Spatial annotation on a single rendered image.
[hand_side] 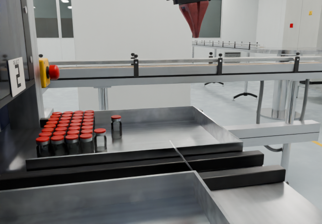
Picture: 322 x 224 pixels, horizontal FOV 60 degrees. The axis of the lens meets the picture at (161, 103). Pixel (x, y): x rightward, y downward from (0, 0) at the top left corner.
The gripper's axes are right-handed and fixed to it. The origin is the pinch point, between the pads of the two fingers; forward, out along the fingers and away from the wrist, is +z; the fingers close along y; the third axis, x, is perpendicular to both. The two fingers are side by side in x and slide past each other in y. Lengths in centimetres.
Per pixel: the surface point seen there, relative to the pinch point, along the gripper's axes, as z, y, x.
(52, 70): 4.9, 33.9, -15.6
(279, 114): 142, -206, -268
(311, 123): 70, -100, -83
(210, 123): 18.5, 1.1, 7.4
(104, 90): 27, 23, -85
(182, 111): 18.9, 3.7, -4.7
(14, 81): 2.8, 36.0, 10.1
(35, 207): 15.4, 31.9, 29.2
